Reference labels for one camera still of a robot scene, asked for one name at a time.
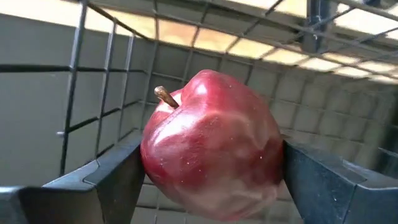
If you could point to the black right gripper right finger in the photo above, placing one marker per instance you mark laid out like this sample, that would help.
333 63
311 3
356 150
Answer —
342 193

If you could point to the black table mat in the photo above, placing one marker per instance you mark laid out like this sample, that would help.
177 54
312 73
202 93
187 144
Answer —
31 124

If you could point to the black basket clamp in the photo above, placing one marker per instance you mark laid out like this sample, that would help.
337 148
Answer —
317 25

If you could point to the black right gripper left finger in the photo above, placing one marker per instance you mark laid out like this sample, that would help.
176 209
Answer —
77 199

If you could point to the dark red apple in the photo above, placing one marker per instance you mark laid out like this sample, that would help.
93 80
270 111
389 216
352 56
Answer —
214 146

